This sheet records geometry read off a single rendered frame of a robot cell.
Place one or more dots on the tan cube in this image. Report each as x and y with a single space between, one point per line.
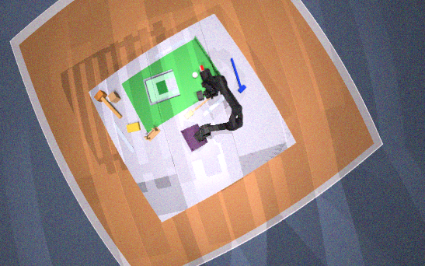
114 97

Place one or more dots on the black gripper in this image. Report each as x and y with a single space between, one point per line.
200 95

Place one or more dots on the green putting mat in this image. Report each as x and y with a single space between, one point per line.
183 61

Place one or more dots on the orange mallet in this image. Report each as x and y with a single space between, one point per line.
101 97

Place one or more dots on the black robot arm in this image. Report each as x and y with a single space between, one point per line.
219 82

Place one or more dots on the yellow block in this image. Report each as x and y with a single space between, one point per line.
133 127

